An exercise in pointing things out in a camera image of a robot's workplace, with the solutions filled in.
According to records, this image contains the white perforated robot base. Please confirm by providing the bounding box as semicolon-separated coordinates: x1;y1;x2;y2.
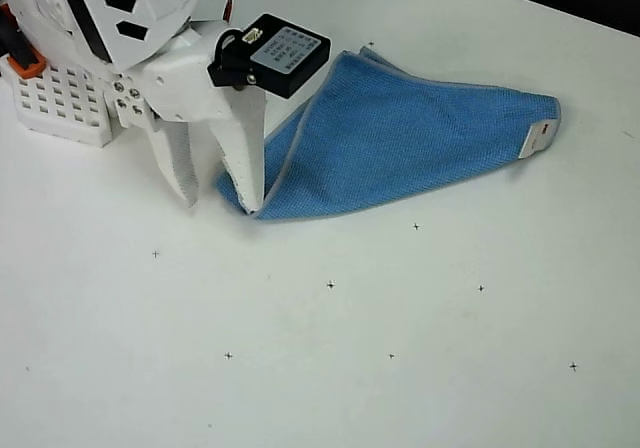
0;55;114;148

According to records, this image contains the orange and black clamp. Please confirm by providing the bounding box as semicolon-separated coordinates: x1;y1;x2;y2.
0;3;46;78

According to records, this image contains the blue microfiber cloth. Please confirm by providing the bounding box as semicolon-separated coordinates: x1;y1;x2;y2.
214;47;562;223

